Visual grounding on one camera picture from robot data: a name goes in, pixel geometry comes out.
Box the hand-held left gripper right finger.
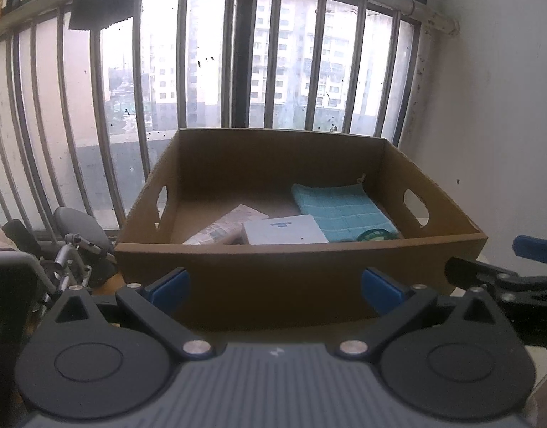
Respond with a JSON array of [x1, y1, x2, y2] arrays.
[[338, 267, 518, 358]]

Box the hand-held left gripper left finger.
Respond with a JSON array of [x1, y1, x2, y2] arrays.
[[42, 267, 216, 360]]

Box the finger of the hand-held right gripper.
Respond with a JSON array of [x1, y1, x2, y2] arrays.
[[445, 256, 547, 297], [512, 234, 547, 262]]

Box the round green tin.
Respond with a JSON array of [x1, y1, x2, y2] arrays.
[[356, 227, 399, 242]]

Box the white cream tube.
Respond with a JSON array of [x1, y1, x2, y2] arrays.
[[182, 204, 270, 246]]

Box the light blue towel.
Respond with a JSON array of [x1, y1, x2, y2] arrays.
[[291, 174, 401, 242]]

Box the brown cardboard box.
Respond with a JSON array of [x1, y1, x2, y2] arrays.
[[115, 128, 488, 333]]

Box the white rectangular box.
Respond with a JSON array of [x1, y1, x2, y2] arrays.
[[242, 214, 330, 246]]

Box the black folding wheelchair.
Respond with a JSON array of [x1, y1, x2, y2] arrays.
[[0, 207, 118, 411]]

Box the distant apartment buildings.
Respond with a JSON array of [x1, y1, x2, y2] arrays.
[[104, 0, 390, 134]]

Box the metal window railing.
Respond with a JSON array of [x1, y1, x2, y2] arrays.
[[0, 0, 461, 233]]

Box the pale horizontal pole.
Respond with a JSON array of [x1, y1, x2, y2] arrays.
[[122, 0, 460, 36]]

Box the black ridged plastic piece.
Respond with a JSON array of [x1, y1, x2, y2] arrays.
[[69, 0, 136, 32]]

